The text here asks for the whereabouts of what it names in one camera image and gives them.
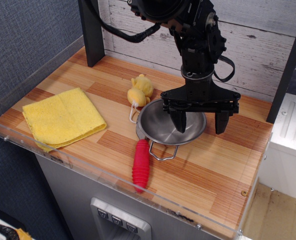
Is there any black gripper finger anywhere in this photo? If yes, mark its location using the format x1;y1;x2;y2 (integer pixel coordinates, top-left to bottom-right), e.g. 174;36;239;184
170;109;187;133
215;111;230;135

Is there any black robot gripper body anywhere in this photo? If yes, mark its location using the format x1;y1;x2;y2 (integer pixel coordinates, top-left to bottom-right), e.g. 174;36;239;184
161;71;241;116

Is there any small steel pot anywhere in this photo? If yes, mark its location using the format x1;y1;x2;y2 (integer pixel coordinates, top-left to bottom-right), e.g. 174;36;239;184
136;99;207;161

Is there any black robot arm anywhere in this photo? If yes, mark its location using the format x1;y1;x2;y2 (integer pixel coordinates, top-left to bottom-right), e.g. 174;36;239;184
128;0;241;135

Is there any yellow plush duck toy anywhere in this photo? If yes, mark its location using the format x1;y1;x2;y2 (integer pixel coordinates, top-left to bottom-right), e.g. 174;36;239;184
127;74;154;107

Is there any white ridged appliance top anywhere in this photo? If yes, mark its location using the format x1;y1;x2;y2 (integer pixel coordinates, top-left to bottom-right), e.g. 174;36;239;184
271;93;296;150

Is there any clear acrylic table guard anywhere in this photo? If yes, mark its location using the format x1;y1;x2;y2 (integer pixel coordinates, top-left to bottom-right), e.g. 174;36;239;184
0;48;272;240

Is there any yellow folded cloth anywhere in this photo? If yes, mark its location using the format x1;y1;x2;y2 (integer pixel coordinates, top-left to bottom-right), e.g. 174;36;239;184
22;88;107;153

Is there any grey toy cabinet front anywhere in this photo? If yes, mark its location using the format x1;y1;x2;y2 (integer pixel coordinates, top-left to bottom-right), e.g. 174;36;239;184
34;152;221;240

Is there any silver button control panel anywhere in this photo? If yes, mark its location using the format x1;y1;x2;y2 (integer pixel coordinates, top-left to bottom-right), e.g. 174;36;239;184
90;197;152;240

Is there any yellow object at corner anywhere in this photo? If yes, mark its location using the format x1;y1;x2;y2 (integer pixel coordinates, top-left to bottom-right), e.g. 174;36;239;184
15;228;33;240

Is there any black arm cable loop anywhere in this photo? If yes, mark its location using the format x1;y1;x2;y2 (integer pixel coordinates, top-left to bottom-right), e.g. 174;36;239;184
212;55;236;83

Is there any red handled metal fork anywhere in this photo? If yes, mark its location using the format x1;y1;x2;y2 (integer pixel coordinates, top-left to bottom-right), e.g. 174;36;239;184
131;113;151;194

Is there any black braided cable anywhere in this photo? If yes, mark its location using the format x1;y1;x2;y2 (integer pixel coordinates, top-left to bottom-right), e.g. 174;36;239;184
84;0;161;45

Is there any black right vertical post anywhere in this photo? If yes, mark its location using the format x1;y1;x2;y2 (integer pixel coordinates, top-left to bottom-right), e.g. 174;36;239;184
266;38;296;124

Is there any black vertical post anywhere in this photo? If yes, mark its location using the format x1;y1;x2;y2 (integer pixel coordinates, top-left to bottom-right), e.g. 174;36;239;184
78;0;105;67
266;38;296;124

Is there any black left vertical post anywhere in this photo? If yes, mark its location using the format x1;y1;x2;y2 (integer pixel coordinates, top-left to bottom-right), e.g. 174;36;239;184
78;0;105;67

